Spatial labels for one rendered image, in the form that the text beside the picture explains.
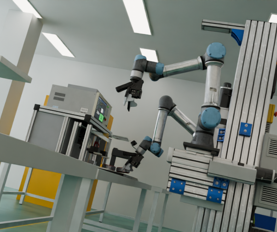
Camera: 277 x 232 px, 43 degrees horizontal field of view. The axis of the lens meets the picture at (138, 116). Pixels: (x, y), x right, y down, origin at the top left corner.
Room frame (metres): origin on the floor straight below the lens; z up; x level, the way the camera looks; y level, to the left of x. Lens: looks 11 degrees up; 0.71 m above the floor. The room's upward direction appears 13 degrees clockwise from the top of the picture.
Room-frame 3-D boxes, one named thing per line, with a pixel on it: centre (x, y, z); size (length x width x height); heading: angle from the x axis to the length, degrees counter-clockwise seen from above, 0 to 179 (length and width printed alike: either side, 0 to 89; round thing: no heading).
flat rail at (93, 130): (2.82, 0.26, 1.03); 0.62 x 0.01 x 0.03; 169
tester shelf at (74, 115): (2.86, 0.47, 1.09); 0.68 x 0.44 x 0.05; 169
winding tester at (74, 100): (2.87, 0.47, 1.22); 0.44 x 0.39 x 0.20; 169
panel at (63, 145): (2.85, 0.41, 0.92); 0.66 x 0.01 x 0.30; 169
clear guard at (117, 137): (2.98, 0.13, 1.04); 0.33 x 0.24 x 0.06; 79
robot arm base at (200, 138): (2.25, -0.44, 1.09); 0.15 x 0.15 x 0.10
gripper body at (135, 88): (2.15, 0.06, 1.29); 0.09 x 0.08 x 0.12; 77
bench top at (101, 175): (2.84, 0.40, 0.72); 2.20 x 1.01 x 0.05; 169
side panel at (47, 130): (2.55, 0.62, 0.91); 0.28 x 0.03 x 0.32; 79
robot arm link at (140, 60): (2.15, 0.07, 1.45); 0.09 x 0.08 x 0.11; 85
